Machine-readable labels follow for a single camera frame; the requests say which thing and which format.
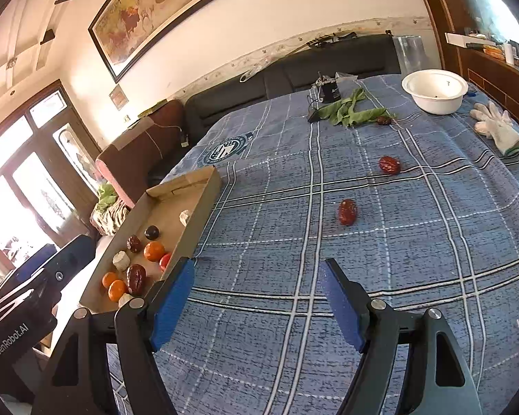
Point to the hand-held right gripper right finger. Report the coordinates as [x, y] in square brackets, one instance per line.
[341, 307]

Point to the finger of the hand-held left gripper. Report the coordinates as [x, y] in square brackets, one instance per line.
[73, 253]
[30, 263]

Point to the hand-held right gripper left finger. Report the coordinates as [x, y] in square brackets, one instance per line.
[173, 307]

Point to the small orange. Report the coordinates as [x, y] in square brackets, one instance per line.
[117, 290]
[109, 279]

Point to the red tomato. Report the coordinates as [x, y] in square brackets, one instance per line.
[166, 261]

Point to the large red date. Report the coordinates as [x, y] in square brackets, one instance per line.
[136, 279]

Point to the large orange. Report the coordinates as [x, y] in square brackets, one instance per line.
[154, 251]

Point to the wrinkled red date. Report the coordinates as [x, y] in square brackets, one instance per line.
[389, 164]
[134, 243]

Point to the cardboard box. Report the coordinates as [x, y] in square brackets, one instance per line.
[177, 199]

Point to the striped cloth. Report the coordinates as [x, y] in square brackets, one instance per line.
[110, 220]

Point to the blue plaid tablecloth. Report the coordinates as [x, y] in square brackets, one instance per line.
[393, 246]

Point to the glass balcony door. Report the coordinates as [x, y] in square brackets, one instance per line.
[30, 173]

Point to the brown sofa seat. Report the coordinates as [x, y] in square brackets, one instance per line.
[138, 151]

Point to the small red date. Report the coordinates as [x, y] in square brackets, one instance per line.
[384, 120]

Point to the bunch of green leaves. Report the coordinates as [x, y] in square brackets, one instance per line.
[350, 110]

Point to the black power adapter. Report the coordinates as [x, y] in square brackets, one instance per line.
[331, 93]

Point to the black leather sofa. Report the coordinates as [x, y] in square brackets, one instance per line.
[242, 95]

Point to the white bowl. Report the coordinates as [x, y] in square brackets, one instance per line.
[434, 93]

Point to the white glove with green cuff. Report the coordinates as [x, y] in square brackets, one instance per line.
[504, 132]

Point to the clear plastic container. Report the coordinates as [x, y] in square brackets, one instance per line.
[408, 54]

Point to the dark long tool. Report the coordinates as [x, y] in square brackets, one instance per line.
[324, 39]

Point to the wooden cabinet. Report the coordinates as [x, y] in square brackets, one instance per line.
[493, 73]

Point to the white flat box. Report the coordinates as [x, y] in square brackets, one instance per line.
[460, 39]

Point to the framed wall painting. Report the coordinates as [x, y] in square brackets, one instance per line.
[155, 13]

